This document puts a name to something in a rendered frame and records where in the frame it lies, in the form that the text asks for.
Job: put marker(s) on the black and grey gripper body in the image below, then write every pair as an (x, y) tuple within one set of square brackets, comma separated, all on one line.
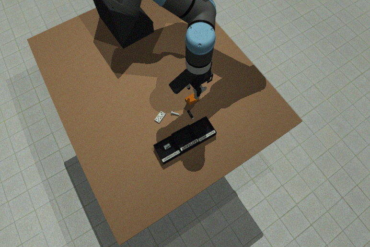
[(202, 78)]

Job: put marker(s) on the white domino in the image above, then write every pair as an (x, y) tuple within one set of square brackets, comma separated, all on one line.
[(160, 116)]

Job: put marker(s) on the black rack of labelled bins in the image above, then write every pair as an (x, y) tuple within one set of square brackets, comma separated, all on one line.
[(185, 139)]

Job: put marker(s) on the orange rectangular block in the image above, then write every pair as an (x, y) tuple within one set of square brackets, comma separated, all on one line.
[(190, 99)]

